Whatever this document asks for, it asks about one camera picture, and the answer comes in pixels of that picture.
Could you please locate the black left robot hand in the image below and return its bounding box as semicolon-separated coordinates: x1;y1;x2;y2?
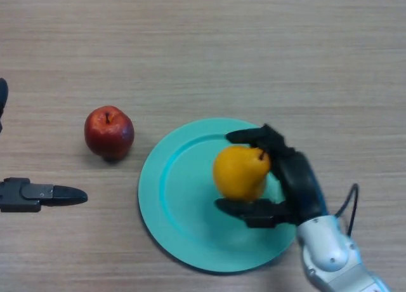
0;77;89;213

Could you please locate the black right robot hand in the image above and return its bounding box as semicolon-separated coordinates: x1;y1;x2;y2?
214;123;329;229

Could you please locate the yellow pear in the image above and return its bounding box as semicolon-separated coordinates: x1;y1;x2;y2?
212;145;272;201

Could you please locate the teal round plate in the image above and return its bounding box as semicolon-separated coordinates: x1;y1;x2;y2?
137;117;299;273

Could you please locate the red apple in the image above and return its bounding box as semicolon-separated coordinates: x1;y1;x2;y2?
84;105;135;162

